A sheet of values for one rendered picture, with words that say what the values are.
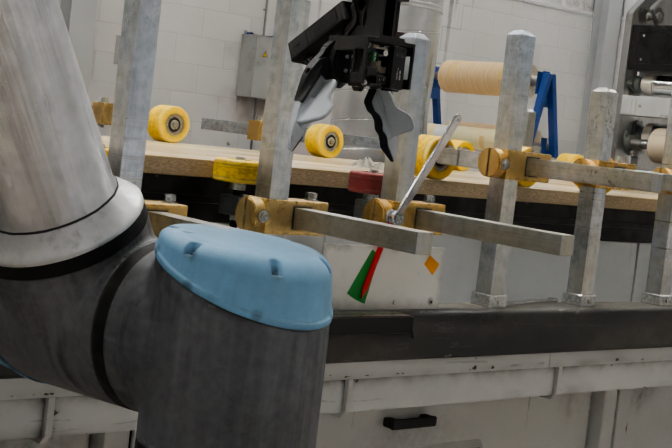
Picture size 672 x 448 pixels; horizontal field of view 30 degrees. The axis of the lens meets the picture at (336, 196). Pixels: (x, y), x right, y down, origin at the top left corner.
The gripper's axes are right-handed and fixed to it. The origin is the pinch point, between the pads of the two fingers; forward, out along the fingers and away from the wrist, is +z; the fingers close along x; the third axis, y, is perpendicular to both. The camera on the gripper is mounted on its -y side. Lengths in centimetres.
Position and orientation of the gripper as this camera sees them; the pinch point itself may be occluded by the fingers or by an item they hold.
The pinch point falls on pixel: (339, 157)
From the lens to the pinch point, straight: 146.2
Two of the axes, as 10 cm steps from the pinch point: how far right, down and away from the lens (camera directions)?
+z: -1.2, 9.9, 0.5
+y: 6.0, 1.1, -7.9
